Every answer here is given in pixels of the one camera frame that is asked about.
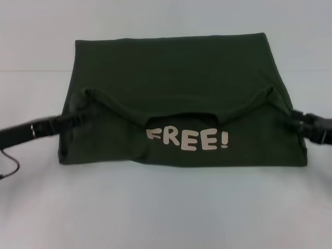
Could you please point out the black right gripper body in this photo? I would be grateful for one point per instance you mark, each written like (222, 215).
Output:
(319, 128)

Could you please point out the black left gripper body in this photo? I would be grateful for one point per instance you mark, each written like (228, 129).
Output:
(26, 131)

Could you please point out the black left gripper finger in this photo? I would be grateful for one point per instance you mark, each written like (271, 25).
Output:
(68, 119)

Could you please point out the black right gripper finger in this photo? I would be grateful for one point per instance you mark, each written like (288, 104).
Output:
(298, 119)

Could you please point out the dark green t-shirt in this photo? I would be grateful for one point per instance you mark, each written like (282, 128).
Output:
(176, 103)

